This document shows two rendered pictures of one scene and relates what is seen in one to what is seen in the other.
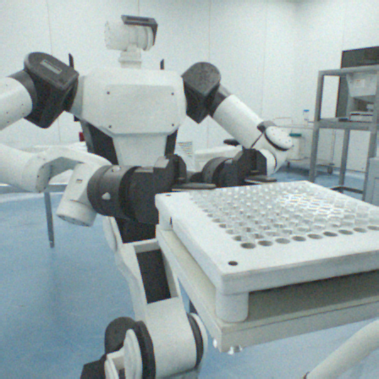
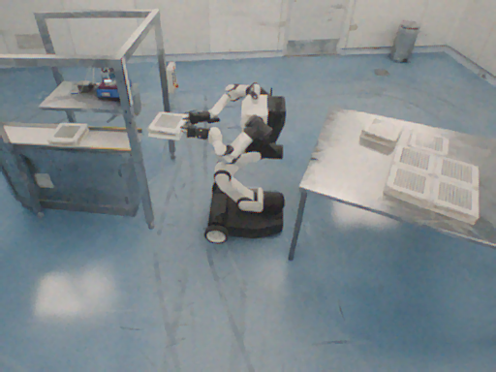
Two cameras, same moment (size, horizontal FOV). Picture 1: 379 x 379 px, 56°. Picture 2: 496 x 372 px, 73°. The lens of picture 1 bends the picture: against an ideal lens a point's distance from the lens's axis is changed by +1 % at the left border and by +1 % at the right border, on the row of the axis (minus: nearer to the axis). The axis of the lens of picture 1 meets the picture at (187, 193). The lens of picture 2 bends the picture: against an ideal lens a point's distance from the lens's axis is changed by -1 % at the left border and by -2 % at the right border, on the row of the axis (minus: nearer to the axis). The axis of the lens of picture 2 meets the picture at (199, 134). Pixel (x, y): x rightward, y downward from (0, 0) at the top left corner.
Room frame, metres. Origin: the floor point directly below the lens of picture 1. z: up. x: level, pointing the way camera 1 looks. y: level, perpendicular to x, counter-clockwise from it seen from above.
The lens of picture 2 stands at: (1.81, -1.71, 2.48)
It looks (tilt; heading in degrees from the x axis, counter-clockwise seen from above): 37 degrees down; 125
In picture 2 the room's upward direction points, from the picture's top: 3 degrees counter-clockwise
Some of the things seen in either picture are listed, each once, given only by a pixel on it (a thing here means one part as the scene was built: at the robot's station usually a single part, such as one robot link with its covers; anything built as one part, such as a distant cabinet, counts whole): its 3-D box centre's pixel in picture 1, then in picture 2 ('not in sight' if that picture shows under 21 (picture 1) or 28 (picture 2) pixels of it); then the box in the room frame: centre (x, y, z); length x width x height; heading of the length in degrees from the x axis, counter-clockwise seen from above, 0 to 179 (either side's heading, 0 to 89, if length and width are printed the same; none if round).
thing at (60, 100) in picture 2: not in sight; (90, 96); (-0.10, -0.37, 1.25); 0.62 x 0.38 x 0.04; 25
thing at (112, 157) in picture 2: not in sight; (62, 143); (-0.45, -0.52, 0.77); 1.30 x 0.29 x 0.10; 25
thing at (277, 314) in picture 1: (276, 255); (169, 128); (0.40, -0.11, 0.98); 0.24 x 0.24 x 0.02; 17
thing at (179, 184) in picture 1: (194, 184); not in sight; (0.50, -0.01, 1.05); 0.06 x 0.03 x 0.02; 57
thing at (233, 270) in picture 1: (278, 218); (169, 122); (0.40, -0.11, 1.03); 0.25 x 0.24 x 0.02; 107
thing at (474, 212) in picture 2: not in sight; (453, 196); (2.28, 0.25, 0.92); 0.25 x 0.24 x 0.02; 90
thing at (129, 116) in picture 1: (126, 120); (262, 118); (1.04, 0.17, 1.12); 0.34 x 0.30 x 0.36; 115
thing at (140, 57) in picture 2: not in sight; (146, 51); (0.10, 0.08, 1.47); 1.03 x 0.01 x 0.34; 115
